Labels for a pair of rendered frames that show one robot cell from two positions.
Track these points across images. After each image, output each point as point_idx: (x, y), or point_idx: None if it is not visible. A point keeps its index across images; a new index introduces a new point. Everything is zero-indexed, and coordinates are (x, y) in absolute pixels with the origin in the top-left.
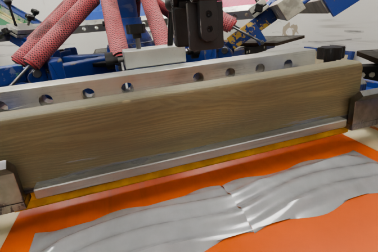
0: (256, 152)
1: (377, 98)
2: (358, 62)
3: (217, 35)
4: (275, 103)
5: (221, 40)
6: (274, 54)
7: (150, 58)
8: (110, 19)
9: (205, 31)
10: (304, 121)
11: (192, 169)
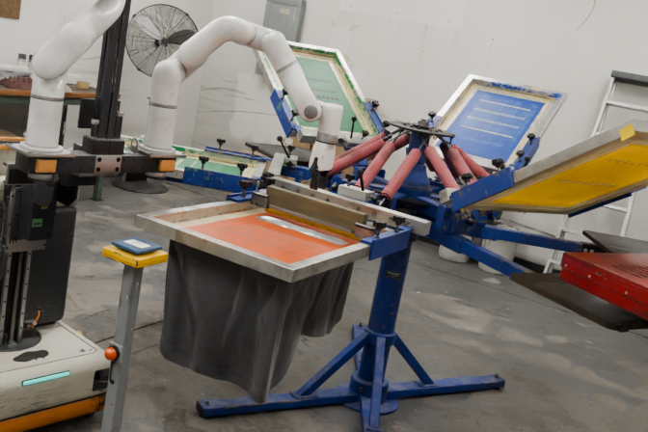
0: (326, 229)
1: (364, 229)
2: (364, 214)
3: (314, 186)
4: (332, 214)
5: (316, 188)
6: (401, 215)
7: (348, 192)
8: (371, 164)
9: (311, 184)
10: (340, 226)
11: (306, 224)
